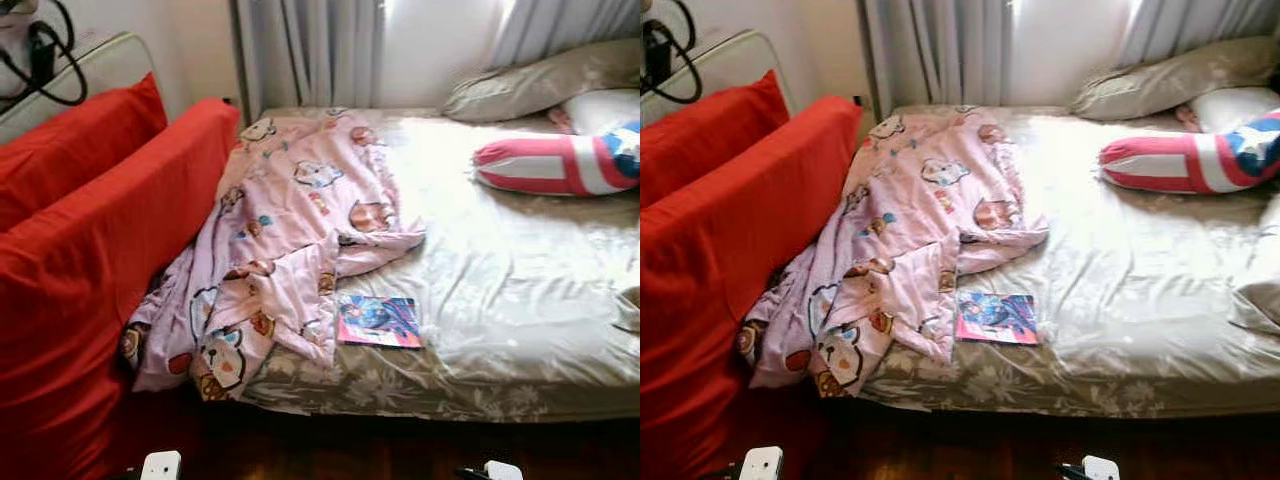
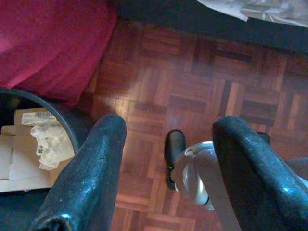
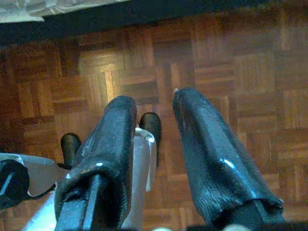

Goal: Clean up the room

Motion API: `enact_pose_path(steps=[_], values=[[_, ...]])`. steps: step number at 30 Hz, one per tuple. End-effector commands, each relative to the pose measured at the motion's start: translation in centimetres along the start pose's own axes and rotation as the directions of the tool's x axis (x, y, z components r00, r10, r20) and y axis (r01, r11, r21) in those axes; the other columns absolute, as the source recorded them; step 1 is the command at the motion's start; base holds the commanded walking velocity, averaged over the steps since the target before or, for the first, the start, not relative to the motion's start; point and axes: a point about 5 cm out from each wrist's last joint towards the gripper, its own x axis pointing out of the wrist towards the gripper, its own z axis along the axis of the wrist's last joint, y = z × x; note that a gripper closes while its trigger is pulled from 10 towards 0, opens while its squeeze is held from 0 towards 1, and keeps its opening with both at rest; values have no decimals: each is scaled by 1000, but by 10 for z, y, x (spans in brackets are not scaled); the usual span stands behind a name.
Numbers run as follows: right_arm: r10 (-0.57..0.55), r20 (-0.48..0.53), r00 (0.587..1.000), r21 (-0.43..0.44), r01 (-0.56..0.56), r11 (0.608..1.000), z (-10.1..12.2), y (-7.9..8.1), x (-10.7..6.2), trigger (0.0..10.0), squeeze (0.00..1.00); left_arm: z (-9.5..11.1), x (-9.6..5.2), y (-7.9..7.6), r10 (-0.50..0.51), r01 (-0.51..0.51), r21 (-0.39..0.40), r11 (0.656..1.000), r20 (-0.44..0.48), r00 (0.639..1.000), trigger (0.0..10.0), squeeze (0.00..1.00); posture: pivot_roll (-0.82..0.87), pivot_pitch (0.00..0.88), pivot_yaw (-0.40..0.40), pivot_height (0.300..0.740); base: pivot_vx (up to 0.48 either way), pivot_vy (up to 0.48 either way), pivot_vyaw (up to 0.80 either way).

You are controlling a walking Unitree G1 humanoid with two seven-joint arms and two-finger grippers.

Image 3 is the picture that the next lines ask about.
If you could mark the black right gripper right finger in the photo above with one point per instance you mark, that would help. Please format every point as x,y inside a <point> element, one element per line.
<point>216,156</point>

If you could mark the silver robot left leg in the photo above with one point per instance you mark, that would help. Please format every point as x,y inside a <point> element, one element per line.
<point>43,173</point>

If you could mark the bed with grey floral sheet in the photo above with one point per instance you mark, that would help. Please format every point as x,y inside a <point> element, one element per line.
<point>24,12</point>

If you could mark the silver robot right leg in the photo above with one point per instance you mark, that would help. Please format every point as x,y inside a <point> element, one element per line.
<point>142,168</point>

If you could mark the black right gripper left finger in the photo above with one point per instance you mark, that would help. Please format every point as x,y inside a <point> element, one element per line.
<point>103,156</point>

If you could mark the silver robot leg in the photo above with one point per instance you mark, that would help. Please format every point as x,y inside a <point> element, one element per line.
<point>43,173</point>
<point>142,168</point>

